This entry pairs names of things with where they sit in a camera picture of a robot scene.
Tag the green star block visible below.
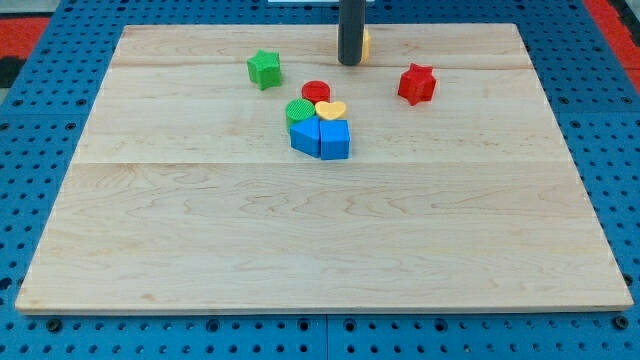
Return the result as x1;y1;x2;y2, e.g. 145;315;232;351
246;49;282;90

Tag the red star block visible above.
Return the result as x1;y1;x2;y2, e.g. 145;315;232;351
397;63;437;106

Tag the blue cube block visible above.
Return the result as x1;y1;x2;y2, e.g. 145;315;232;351
319;119;350;160

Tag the blue pentagon block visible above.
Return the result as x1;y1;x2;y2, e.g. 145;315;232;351
289;116;320;158

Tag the yellow heart block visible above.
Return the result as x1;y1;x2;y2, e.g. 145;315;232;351
315;101;347;121

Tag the green cylinder block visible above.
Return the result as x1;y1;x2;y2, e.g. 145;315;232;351
285;98;316;130

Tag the red cylinder block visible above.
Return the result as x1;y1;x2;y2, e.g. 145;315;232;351
301;80;331;104

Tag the light wooden board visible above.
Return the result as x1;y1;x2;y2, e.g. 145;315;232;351
15;23;633;315

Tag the yellow block behind pointer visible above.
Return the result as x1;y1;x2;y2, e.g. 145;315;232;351
360;28;371;63

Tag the black cylindrical pointer tool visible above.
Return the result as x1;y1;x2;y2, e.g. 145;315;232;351
338;0;366;66

